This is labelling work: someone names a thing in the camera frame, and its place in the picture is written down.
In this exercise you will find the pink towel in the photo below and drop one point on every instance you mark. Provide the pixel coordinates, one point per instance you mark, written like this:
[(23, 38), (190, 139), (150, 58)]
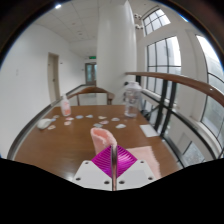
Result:
[(101, 140)]

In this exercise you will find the green exit sign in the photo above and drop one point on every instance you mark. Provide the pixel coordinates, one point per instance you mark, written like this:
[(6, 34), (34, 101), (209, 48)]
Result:
[(92, 57)]

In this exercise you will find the wooden chair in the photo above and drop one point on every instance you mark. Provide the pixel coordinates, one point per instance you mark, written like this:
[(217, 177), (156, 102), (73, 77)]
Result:
[(93, 90)]

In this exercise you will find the wide side window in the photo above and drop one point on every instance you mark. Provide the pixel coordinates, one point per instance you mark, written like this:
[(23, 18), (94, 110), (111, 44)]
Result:
[(213, 70)]

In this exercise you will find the tall gridded window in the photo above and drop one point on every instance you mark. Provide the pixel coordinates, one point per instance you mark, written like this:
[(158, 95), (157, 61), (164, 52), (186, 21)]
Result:
[(163, 55)]

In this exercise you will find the hand sanitizer pump bottle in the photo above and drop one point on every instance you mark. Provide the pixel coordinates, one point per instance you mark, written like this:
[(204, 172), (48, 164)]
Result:
[(66, 107)]

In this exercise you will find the glass double door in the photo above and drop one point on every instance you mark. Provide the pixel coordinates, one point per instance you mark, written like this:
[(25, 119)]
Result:
[(90, 73)]

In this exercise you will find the white wall switch plate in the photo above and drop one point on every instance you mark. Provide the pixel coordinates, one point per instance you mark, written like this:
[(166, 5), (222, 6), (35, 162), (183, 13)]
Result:
[(16, 71)]

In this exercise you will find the small paper card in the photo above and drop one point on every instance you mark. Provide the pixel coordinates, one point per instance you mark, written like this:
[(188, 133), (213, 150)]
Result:
[(69, 118), (89, 116), (120, 126), (97, 125), (67, 123), (51, 127), (79, 117), (102, 117), (115, 119), (104, 122), (56, 116)]

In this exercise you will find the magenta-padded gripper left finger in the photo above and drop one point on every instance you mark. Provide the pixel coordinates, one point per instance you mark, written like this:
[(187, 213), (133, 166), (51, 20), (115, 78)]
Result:
[(91, 173)]

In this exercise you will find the beige single door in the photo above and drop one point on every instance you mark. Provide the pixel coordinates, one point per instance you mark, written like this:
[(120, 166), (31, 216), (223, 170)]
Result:
[(53, 78)]

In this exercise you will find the wooden handrail with black posts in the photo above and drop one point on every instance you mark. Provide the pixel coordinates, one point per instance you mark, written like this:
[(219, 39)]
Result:
[(173, 79)]

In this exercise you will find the white paper card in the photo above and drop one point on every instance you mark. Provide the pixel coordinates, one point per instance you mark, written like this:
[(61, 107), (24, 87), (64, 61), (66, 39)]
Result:
[(149, 130)]

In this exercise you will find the round ceiling light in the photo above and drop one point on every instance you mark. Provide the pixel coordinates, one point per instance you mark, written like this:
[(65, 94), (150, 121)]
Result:
[(58, 6)]

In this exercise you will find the arched upper window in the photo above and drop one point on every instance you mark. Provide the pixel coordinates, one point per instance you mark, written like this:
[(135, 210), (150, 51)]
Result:
[(156, 20)]

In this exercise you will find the clear plastic water bottle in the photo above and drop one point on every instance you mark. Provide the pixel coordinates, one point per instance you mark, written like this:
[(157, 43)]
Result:
[(132, 100)]

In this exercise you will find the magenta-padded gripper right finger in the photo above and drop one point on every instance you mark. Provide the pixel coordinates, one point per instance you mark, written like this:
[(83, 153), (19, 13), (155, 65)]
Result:
[(136, 173)]

